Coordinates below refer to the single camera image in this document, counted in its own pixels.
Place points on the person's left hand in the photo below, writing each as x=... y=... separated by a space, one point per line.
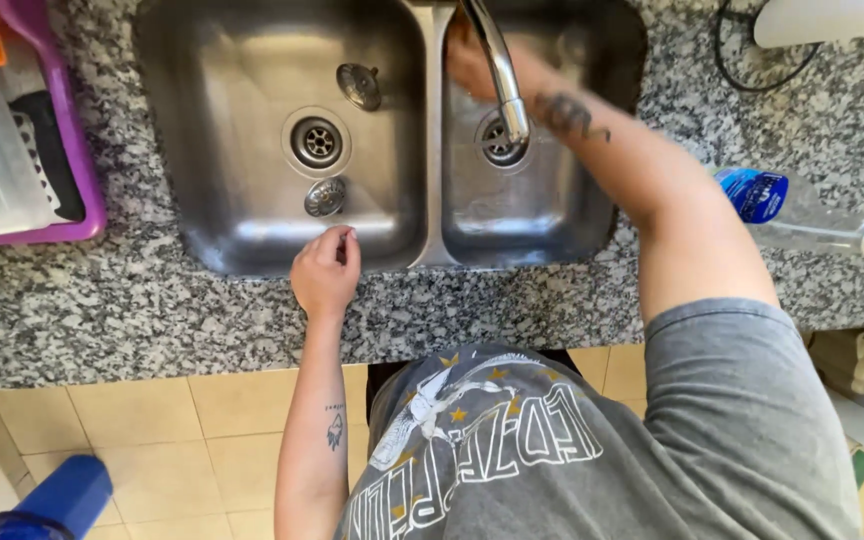
x=321 y=274

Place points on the person's right hand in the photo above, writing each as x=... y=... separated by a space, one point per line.
x=469 y=64

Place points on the person's left fingers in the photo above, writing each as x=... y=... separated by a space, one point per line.
x=343 y=244

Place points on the round metal sink stopper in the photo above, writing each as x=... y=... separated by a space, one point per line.
x=325 y=197
x=358 y=86

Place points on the stainless steel double sink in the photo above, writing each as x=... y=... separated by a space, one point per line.
x=372 y=135

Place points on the chrome faucet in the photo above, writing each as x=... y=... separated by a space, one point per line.
x=499 y=71

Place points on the purple plastic dish rack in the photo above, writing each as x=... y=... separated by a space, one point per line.
x=64 y=135

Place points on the grey printed t-shirt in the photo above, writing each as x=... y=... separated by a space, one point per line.
x=627 y=442

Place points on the blue plastic bottle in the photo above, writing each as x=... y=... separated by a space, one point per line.
x=53 y=502

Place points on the clear spray bottle blue label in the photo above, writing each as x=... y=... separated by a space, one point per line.
x=799 y=214

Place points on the white appliance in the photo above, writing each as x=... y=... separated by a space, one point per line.
x=829 y=21

